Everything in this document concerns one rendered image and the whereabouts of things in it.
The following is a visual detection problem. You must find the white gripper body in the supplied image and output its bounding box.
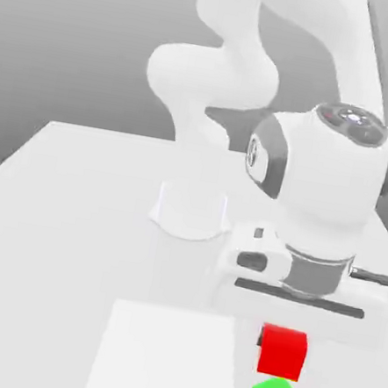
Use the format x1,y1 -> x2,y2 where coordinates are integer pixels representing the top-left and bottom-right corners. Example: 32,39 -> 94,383
207,255 -> 388,349

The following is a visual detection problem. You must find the small red cube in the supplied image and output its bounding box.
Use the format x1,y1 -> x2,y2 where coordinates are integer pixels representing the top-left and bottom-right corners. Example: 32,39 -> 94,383
251,321 -> 311,384

